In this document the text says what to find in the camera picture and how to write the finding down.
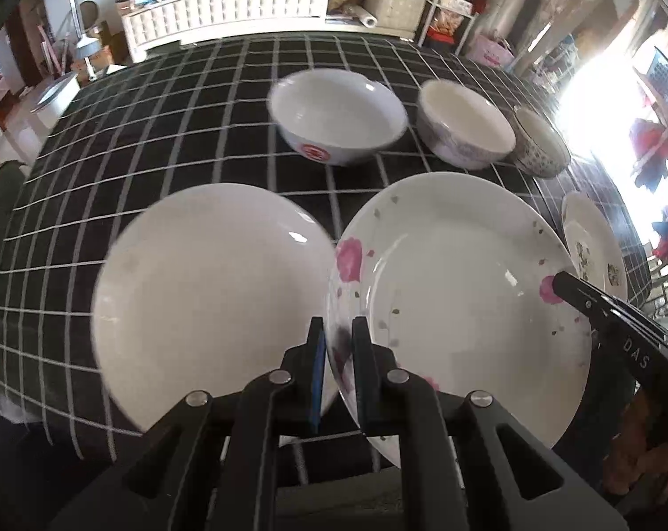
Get white plate cartoon prints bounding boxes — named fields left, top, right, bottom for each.
left=562, top=192, right=628, bottom=301

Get plain white plate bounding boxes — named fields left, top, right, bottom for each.
left=91, top=184, right=334, bottom=430

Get white plate pink flowers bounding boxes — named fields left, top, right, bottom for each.
left=324, top=173, right=592, bottom=446

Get small grey patterned bowl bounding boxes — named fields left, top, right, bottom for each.
left=511, top=106, right=571, bottom=179

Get white bowl purple floral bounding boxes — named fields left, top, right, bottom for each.
left=417, top=79, right=516, bottom=170

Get large white bowl red mark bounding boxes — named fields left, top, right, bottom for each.
left=266, top=69, right=408, bottom=167

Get right hand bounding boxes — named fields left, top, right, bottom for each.
left=602, top=389, right=668, bottom=504

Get pink basket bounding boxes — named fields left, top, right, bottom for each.
left=466, top=35, right=514, bottom=69

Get black white grid tablecloth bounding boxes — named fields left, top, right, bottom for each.
left=0, top=31, right=653, bottom=488

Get white plastic bin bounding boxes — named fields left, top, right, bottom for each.
left=31, top=72, right=81, bottom=131

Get white paper roll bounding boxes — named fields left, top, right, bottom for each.
left=347, top=5, right=378, bottom=29

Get white floor fan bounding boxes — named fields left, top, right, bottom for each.
left=67, top=0, right=103, bottom=81

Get white lattice cabinet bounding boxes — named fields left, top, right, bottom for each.
left=123, top=0, right=426, bottom=62

